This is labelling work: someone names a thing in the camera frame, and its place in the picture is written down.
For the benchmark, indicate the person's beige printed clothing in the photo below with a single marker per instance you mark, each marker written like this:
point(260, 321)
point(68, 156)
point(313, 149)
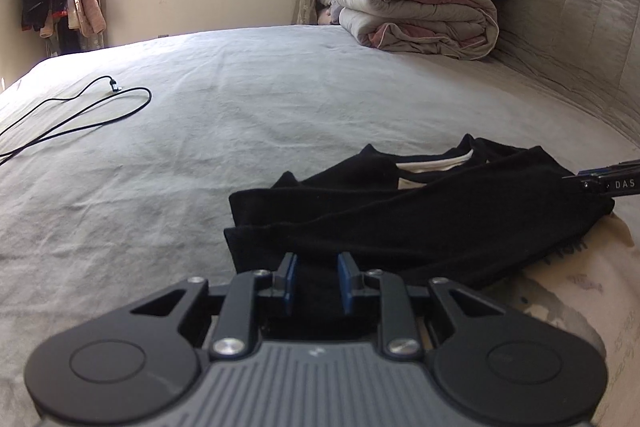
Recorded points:
point(575, 297)

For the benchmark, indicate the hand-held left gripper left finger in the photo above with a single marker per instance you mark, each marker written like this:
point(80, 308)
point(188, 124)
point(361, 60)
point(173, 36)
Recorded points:
point(291, 282)

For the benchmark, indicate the black fleece-lined pants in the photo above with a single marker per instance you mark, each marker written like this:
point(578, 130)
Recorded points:
point(425, 217)

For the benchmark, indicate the pink hanging jacket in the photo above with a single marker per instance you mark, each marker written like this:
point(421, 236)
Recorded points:
point(90, 14)

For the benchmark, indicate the grey quilted headboard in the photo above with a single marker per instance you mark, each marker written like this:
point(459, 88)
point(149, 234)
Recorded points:
point(575, 32)

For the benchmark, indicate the grey bed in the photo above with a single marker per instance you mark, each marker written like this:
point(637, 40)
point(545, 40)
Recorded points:
point(200, 132)

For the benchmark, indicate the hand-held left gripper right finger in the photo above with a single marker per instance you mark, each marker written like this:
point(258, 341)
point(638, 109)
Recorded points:
point(346, 282)

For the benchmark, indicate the folded grey maroon quilt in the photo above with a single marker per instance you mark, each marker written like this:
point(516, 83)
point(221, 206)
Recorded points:
point(415, 17)

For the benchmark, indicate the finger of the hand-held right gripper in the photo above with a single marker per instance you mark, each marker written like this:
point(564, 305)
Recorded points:
point(585, 184)
point(615, 168)

